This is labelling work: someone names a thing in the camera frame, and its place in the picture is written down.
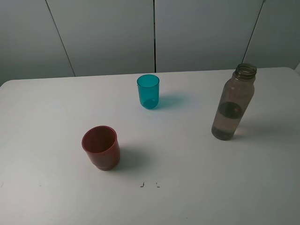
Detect teal translucent plastic cup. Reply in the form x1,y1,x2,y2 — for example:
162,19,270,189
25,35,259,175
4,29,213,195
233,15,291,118
137,74,160,109

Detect smoky translucent plastic bottle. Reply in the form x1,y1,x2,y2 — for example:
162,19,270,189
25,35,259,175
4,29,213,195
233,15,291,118
211,63,257,141

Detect red plastic cup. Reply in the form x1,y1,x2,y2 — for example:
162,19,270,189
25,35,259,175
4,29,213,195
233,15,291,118
82,126,120,171

